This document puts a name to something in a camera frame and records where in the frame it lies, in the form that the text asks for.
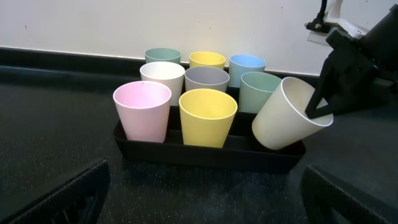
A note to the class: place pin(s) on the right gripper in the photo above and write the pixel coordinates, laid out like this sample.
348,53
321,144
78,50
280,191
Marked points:
363,68

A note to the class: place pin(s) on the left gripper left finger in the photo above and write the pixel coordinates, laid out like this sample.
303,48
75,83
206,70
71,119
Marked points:
71,199

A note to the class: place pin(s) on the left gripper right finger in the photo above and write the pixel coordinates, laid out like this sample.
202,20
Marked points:
329,202

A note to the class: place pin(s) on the cream cup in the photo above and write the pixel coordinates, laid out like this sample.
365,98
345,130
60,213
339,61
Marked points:
280,124

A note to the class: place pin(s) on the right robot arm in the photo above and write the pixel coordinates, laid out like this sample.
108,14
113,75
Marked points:
382,34

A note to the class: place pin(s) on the green cup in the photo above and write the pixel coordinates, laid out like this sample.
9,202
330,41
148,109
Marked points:
255,93
161,55

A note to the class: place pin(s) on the blue cup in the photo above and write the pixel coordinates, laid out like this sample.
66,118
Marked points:
245,67

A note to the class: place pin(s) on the pink cup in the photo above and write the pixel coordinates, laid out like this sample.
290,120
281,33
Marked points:
141,118

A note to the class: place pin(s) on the black tray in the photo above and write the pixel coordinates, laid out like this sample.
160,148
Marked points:
202,158

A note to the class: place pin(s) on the grey cup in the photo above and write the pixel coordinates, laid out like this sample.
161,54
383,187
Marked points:
206,77

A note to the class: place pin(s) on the yellow cup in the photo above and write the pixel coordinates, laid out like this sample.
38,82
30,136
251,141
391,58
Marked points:
206,59
205,124

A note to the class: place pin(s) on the white cup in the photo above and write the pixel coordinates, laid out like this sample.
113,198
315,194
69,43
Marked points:
164,74

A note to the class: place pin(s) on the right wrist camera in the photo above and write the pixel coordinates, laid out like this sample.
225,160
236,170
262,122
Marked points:
342,26

